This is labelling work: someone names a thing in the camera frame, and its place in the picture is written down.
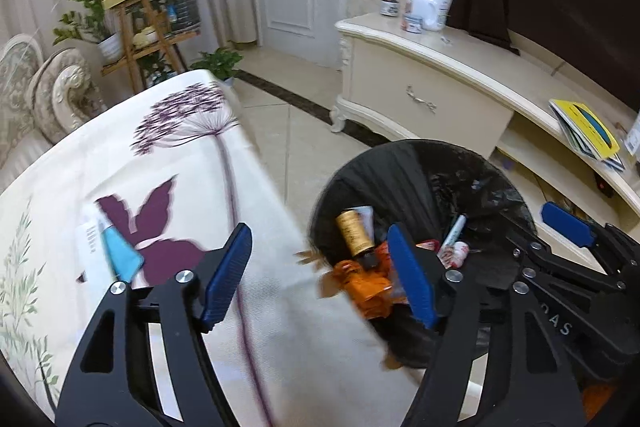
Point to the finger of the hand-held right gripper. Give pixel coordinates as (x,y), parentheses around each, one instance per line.
(550,264)
(567,224)

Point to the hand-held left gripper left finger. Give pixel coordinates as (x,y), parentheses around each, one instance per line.
(227,279)

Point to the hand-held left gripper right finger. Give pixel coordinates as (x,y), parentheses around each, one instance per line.
(412,279)

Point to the white red sachet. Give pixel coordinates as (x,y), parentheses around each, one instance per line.
(429,246)

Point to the orange wrapper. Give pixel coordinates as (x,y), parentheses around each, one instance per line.
(367,292)

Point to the white tube green print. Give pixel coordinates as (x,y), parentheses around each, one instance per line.
(454,232)

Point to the yellow label brown bottle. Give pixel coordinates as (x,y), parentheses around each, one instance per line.
(352,232)

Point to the blue packet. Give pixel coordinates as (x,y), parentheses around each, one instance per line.
(122,254)

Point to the trash bin with black bag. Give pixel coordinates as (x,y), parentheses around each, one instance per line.
(400,172)

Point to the long white packet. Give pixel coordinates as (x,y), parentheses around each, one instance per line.
(90,247)

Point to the black power strip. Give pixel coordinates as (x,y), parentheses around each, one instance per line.
(605,186)

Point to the stack of yellow books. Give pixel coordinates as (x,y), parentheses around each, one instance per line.
(585,132)

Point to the floral printed tablecloth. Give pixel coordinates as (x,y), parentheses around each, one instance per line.
(75,167)

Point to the cream curved cabinet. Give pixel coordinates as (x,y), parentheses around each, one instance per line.
(450,72)

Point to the floor plant in white pot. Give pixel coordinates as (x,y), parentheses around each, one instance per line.
(217,62)

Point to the small plant under stand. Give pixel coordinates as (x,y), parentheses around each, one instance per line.
(152,69)

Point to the small round tin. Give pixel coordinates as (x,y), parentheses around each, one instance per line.
(412,24)

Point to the white plastic jug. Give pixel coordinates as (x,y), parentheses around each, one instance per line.
(431,9)

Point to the ornate beige armchair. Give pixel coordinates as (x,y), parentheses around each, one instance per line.
(60,87)

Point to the pale yellow pot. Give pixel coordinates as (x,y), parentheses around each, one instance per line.
(143,38)

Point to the wooden plant stand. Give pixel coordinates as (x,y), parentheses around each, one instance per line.
(127,37)

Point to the dark lidded jar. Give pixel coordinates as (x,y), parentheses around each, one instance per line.
(390,4)

